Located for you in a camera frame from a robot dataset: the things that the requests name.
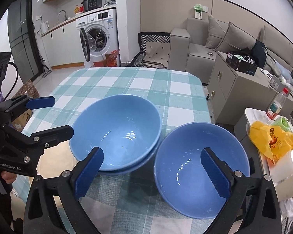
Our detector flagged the black cable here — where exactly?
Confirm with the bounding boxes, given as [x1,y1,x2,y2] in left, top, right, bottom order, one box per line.
[5,62,19,98]

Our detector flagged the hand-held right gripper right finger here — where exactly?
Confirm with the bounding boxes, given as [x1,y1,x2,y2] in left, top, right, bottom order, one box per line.
[201,147,282,234]

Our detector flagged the low side table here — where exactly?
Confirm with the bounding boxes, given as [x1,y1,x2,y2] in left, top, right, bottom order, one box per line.
[234,107,293,225]

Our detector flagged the dark glass door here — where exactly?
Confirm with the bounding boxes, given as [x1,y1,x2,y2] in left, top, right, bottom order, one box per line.
[7,0,43,81]

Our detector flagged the white kitchen counter cabinets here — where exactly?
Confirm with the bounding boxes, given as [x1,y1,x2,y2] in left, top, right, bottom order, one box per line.
[41,17,86,70]

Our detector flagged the yellow plastic bag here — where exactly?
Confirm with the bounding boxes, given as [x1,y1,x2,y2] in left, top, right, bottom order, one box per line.
[249,121,293,161]

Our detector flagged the patterned flat cardboard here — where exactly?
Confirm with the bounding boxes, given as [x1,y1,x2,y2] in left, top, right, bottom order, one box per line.
[13,79,39,100]

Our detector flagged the red cardboard box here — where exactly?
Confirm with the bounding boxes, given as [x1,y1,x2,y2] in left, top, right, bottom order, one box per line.
[94,49,121,67]

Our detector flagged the clear bottle with red cap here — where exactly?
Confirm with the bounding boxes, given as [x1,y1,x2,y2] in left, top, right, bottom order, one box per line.
[266,87,290,120]

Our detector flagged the teal checked tablecloth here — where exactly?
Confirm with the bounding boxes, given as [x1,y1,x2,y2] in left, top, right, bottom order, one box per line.
[13,66,237,234]

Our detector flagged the grey sofa cushion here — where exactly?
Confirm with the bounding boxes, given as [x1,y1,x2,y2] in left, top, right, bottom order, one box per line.
[215,22,257,54]
[205,16,229,49]

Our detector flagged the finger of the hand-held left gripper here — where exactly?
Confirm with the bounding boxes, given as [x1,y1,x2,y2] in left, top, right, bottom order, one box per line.
[22,125,74,149]
[0,96,56,114]

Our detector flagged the green plastic bag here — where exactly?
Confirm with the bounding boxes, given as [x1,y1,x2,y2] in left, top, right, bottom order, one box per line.
[272,117,292,132]

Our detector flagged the grey side cabinet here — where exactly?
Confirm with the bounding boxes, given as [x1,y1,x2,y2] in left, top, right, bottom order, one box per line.
[207,51,284,127]

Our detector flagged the black box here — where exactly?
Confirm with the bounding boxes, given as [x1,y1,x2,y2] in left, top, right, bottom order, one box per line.
[226,51,258,75]

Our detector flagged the grey sofa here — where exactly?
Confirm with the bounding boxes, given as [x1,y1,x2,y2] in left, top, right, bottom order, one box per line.
[168,17,293,90]

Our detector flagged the brown cardboard box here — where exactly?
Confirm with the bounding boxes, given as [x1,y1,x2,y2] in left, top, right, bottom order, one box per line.
[11,108,33,129]

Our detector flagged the dark bag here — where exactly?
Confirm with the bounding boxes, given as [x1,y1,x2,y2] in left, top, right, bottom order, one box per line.
[253,40,268,66]

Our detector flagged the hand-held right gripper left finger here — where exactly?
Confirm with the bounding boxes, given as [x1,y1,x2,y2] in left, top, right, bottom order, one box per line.
[23,147,105,234]

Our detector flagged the black pressure cooker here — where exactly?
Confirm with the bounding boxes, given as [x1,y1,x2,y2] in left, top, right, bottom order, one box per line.
[82,0,105,12]

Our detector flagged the stick vacuum cleaner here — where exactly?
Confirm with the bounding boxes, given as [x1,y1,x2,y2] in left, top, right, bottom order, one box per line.
[40,51,53,78]

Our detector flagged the person's left hand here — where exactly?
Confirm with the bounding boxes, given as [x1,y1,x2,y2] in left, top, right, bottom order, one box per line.
[0,171,15,184]

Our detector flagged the person's left forearm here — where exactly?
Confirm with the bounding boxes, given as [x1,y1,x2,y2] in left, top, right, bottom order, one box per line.
[0,175,22,234]

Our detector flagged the white paper roll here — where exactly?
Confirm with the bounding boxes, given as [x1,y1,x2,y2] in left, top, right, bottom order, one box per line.
[271,150,293,183]

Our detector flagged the white washing machine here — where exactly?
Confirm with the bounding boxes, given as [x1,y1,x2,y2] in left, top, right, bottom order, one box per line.
[76,8,120,67]

